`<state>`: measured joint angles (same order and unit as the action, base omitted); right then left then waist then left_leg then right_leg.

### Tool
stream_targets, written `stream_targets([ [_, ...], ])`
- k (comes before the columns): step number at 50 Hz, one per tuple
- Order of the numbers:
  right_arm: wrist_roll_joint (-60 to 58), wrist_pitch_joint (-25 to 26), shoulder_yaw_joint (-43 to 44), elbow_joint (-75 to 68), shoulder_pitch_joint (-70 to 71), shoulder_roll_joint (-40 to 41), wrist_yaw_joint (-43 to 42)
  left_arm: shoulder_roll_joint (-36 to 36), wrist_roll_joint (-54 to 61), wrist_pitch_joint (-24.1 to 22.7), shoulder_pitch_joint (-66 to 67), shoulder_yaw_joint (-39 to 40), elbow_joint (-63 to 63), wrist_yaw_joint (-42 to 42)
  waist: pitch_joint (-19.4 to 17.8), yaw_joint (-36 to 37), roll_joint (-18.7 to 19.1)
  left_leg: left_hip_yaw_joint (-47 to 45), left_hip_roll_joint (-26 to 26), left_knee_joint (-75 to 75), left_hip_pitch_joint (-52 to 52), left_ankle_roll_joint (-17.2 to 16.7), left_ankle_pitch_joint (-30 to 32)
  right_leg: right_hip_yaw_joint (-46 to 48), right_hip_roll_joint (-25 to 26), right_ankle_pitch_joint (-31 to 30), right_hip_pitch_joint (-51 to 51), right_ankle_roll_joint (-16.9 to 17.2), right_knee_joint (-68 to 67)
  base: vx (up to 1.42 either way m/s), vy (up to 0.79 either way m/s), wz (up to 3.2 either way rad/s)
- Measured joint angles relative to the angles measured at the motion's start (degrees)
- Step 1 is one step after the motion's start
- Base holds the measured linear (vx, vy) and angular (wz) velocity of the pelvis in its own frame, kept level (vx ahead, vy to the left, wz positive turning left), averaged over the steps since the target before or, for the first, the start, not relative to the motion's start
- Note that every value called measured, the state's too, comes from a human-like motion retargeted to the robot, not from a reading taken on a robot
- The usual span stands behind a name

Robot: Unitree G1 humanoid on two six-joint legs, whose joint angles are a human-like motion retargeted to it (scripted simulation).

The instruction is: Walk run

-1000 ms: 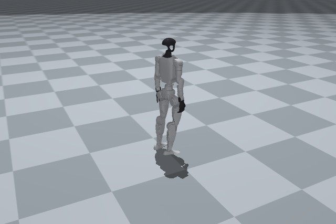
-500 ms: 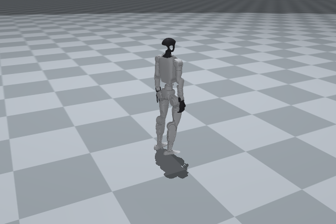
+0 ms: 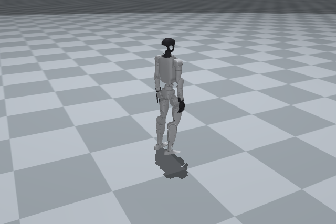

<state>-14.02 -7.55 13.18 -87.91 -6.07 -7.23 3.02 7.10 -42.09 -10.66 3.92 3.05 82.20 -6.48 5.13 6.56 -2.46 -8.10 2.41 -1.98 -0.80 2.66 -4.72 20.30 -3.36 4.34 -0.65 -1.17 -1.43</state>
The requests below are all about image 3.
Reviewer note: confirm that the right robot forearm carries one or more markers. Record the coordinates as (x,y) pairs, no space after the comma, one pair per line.
(180,89)

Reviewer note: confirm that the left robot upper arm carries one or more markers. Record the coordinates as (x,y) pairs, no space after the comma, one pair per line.
(157,66)

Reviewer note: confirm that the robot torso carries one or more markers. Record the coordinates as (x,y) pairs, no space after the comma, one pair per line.
(167,75)

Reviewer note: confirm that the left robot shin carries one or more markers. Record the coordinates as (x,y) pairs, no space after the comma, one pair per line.
(160,128)

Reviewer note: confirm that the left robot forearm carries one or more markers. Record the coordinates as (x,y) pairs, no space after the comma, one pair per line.
(157,82)

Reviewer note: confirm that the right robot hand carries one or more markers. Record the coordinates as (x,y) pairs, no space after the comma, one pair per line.
(181,105)

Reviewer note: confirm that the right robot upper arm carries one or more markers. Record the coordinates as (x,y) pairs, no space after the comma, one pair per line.
(178,68)

